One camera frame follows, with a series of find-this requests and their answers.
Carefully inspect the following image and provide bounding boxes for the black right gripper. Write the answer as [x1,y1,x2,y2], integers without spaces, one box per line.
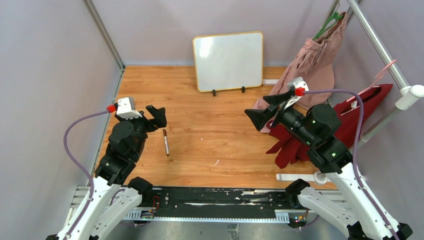
[244,91,316,146]

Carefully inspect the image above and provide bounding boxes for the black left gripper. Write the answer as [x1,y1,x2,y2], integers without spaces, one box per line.
[116,104,167,158]

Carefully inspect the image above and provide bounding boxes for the white marker pen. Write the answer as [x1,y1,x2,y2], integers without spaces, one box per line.
[162,129,170,157]

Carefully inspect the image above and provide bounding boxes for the yellow framed whiteboard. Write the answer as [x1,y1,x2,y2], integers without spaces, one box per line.
[192,31,264,93]

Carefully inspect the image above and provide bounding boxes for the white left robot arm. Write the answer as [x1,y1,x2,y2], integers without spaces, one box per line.
[47,102,167,240]

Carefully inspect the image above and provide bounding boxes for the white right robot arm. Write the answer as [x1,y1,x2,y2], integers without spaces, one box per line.
[244,87,413,240]

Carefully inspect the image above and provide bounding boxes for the white whiteboard eraser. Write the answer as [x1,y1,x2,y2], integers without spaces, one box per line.
[262,79,279,86]

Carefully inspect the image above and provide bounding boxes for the pink hanging garment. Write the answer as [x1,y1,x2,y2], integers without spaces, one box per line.
[251,11,349,134]

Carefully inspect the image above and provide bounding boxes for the red hanging garment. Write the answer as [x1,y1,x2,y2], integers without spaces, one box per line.
[266,84,393,169]

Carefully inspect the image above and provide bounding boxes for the pink clothes hanger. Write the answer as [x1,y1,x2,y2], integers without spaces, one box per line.
[344,59,397,110]

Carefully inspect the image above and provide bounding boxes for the green clothes hanger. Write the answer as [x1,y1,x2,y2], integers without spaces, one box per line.
[312,11,345,40]

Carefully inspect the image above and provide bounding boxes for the metal clothes rack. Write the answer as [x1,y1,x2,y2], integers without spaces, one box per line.
[267,0,424,191]

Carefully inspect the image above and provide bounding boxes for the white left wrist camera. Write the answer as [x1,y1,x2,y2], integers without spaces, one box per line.
[116,97,143,120]

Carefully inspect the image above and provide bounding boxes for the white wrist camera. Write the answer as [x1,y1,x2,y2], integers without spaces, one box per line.
[116,97,143,120]
[284,77,309,110]

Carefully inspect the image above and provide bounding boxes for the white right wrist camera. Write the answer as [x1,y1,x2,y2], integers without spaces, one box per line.
[284,77,309,110]

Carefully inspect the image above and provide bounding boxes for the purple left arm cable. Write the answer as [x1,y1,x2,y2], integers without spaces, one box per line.
[63,104,117,240]

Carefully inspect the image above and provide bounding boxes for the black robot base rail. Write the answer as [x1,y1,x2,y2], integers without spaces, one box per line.
[123,186,314,224]

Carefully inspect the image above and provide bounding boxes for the aluminium corner frame post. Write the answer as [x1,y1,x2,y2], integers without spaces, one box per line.
[82,0,126,73]

